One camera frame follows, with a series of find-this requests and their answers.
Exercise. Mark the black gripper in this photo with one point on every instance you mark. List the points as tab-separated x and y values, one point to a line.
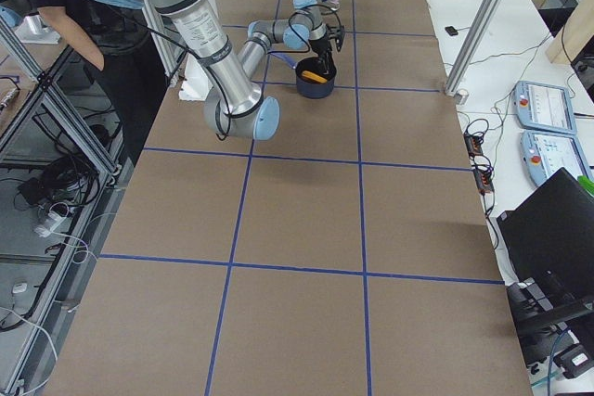
319	47

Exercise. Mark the person in black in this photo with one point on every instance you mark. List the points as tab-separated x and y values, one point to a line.
120	56

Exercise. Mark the brown table mat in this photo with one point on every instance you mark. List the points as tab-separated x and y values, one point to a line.
347	255

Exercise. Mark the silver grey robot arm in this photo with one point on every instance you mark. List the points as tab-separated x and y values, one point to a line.
237	106

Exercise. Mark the orange black power strip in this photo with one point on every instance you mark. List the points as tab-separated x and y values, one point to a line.
481	165

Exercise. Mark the teach pendant lower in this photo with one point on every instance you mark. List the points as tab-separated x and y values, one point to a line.
544	153

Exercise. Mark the glass pot lid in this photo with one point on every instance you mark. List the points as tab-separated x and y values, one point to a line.
329	6

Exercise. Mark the teach pendant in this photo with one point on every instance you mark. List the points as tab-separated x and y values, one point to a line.
544	153
544	107

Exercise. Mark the white mounting plate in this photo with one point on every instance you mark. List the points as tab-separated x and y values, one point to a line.
196	85

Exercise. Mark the yellow corn cob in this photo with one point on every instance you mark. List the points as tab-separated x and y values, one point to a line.
312	77

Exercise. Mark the aluminium frame post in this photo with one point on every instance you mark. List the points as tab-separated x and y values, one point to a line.
482	19

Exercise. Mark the small black box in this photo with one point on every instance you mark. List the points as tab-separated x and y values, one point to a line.
452	31

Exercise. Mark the black monitor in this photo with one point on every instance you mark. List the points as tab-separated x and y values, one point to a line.
552	231

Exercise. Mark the teach pendant upper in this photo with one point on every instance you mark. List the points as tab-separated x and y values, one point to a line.
544	107

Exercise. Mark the dark blue saucepan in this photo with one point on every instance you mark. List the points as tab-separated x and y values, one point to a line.
306	89

